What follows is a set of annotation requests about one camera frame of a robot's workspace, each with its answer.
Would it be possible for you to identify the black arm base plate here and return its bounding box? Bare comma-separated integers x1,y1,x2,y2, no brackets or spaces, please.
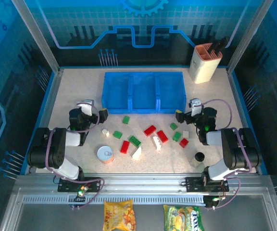
57,177,101,193
185,177,229,193

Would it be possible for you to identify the slotted grey cable duct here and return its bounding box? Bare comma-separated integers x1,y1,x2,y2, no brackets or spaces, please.
22,195,207,205

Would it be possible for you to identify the green yellow noodle bag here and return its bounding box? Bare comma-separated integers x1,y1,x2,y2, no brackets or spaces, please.
164,204,205,231

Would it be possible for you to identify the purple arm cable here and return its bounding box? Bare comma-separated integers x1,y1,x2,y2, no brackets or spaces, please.
46,102,105,210
201,99,252,210

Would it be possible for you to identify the blue three-compartment plastic bin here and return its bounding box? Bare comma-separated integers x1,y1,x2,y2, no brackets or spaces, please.
101,71,187,115

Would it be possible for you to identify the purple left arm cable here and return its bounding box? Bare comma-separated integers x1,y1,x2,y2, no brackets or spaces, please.
46,102,105,210

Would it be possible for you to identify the black lidded jar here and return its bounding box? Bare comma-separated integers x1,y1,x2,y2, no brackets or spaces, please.
190,152,206,169

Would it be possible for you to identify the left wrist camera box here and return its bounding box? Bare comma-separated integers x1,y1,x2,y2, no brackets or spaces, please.
76,99,95,116

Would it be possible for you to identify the yellow snack bag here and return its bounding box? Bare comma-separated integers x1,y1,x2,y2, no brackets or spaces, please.
103,199,137,231

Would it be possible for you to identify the aluminium frame rail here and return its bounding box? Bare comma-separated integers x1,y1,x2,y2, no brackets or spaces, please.
12,173,277,196

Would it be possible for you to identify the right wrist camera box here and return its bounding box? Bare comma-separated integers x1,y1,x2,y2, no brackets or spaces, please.
188,98,205,116

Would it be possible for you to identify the black handled knife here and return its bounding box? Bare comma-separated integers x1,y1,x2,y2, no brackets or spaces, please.
209,40,222,53
215,36,230,52

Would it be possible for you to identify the beige knife block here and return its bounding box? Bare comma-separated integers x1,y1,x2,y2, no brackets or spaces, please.
189,43,224,84

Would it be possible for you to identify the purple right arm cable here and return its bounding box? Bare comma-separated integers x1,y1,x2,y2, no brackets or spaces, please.
201,99,252,210

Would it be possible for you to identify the green eight-stud lego brick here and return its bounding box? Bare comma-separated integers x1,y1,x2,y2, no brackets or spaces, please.
128,135,142,147

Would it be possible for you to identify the white sloped lego brick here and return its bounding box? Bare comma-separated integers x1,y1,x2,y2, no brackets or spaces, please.
131,146,142,160

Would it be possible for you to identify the silver tin can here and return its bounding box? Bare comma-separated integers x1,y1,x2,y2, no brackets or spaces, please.
97,146,115,165

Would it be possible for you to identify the aluminium frame post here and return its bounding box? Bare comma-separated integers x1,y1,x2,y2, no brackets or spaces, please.
226,0,275,75
10,0,65,74

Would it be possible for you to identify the long white lego brick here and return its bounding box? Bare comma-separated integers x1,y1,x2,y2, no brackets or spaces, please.
152,136,163,151

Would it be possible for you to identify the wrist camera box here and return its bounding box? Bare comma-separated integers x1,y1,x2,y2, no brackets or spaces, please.
188,98,205,116
76,99,95,116

